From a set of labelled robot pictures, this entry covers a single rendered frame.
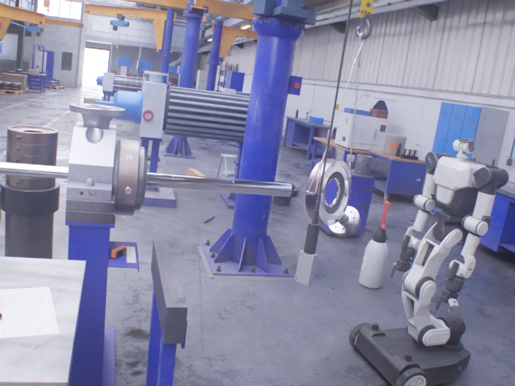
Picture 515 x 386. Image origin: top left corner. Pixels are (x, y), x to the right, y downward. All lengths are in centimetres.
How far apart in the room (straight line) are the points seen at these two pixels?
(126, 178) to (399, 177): 646
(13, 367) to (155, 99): 470
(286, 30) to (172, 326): 281
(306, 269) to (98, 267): 90
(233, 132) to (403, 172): 340
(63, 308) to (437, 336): 225
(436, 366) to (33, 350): 231
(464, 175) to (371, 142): 643
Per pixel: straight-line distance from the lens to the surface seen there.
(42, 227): 379
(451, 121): 732
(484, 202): 270
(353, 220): 285
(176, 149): 942
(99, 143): 216
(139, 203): 225
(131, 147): 223
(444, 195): 282
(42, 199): 368
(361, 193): 556
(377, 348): 302
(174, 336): 164
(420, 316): 301
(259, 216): 409
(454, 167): 276
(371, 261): 424
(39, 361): 132
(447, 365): 310
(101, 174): 210
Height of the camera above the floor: 161
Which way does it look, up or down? 12 degrees down
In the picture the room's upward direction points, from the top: 8 degrees clockwise
